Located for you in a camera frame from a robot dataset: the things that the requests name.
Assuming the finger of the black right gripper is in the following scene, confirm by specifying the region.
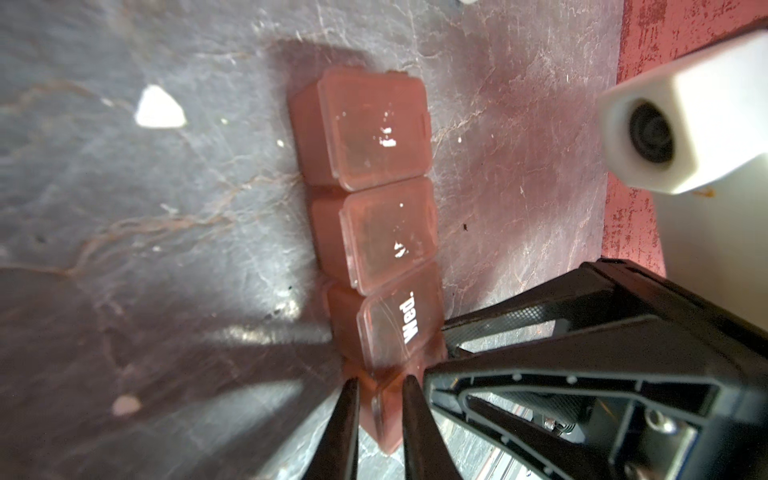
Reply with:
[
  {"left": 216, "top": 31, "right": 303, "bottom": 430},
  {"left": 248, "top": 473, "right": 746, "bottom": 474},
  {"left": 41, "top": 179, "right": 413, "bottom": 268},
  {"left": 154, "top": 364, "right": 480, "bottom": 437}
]
[
  {"left": 442, "top": 268, "right": 600, "bottom": 354},
  {"left": 422, "top": 314, "right": 733, "bottom": 480}
]

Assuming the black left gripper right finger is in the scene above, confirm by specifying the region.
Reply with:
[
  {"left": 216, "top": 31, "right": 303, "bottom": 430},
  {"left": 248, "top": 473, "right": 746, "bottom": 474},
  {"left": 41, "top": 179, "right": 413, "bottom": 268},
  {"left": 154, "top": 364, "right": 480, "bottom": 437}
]
[{"left": 402, "top": 375, "right": 462, "bottom": 480}]

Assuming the red weekly pill organizer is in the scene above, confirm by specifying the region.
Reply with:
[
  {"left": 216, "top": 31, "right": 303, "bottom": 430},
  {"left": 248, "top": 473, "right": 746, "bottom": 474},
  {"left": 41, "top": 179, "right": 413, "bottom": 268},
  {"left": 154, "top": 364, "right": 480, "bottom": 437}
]
[{"left": 289, "top": 67, "right": 445, "bottom": 454}]

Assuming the white pill on table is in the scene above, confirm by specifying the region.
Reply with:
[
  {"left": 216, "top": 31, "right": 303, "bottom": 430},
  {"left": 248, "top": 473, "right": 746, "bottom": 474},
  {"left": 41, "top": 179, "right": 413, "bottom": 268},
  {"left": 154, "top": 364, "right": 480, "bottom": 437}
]
[
  {"left": 134, "top": 85, "right": 187, "bottom": 129},
  {"left": 111, "top": 394, "right": 142, "bottom": 417}
]

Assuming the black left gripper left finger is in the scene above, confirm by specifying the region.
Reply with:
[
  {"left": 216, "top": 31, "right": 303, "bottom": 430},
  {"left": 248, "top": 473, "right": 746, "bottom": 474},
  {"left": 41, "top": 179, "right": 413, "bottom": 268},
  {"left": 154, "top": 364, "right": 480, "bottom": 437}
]
[{"left": 302, "top": 378, "right": 360, "bottom": 480}]

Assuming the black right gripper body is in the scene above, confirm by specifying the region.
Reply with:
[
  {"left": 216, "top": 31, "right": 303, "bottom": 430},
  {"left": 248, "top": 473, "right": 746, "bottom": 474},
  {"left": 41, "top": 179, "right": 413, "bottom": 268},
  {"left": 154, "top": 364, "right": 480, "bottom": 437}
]
[{"left": 575, "top": 260, "right": 767, "bottom": 479}]

